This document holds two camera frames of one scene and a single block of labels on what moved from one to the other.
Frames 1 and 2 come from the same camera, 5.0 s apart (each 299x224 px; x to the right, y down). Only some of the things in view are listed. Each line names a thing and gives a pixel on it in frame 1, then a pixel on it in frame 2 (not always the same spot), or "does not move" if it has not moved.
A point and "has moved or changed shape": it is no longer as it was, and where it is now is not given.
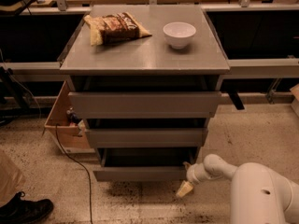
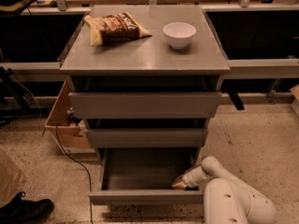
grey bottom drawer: x=144 y=163 has moved or changed shape
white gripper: x=192 y=174 → x=188 y=181
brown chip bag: x=116 y=27 does not move
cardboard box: x=71 y=137 does not move
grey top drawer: x=145 y=105 does not move
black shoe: x=20 y=211 does not move
